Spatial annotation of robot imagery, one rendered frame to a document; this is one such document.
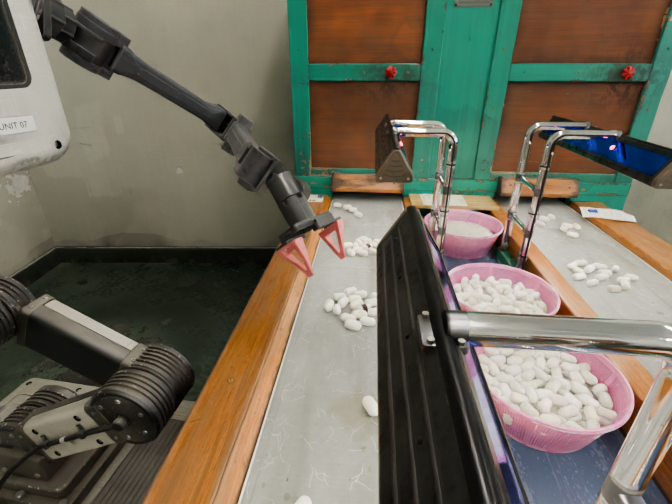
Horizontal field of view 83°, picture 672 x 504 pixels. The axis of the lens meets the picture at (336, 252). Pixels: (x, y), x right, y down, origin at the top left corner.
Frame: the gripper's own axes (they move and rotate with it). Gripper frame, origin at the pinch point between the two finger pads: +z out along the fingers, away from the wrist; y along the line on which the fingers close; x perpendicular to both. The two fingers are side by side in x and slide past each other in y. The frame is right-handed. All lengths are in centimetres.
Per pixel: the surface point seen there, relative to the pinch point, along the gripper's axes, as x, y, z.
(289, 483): 3.1, 28.6, 24.7
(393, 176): 11.4, -18.4, -9.2
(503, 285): 7, -44, 28
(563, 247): 12, -81, 32
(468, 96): 3, -101, -30
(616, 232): 23, -99, 37
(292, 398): -5.1, 17.8, 18.0
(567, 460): 22, -6, 48
